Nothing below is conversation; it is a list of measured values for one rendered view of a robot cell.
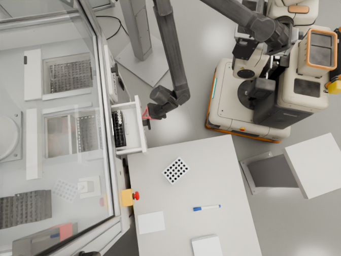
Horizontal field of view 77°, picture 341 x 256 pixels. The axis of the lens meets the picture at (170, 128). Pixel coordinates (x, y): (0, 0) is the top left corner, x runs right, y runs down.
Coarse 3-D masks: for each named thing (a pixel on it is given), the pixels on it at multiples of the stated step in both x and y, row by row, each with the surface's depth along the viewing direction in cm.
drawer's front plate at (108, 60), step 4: (108, 48) 114; (108, 52) 112; (108, 56) 111; (112, 56) 123; (108, 60) 110; (108, 64) 110; (112, 64) 118; (108, 68) 109; (108, 72) 109; (108, 76) 108; (112, 76) 112; (108, 80) 107; (112, 80) 110; (108, 84) 107; (112, 84) 108; (112, 88) 107; (116, 88) 118; (112, 92) 106; (116, 92) 116; (112, 96) 108; (116, 96) 114; (116, 100) 113
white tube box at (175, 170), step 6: (174, 162) 110; (180, 162) 110; (168, 168) 109; (174, 168) 109; (180, 168) 112; (186, 168) 112; (168, 174) 108; (174, 174) 108; (180, 174) 111; (168, 180) 107; (174, 180) 107
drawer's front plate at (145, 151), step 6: (138, 96) 106; (138, 102) 104; (138, 108) 103; (138, 114) 103; (138, 120) 102; (144, 126) 111; (144, 132) 105; (144, 138) 100; (144, 144) 99; (144, 150) 98
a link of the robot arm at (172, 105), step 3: (168, 99) 90; (171, 99) 91; (168, 102) 91; (171, 102) 91; (174, 102) 92; (162, 105) 94; (165, 105) 92; (168, 105) 92; (171, 105) 91; (174, 105) 92; (177, 105) 93; (165, 108) 93; (168, 108) 93; (171, 108) 92; (174, 108) 92; (168, 111) 95
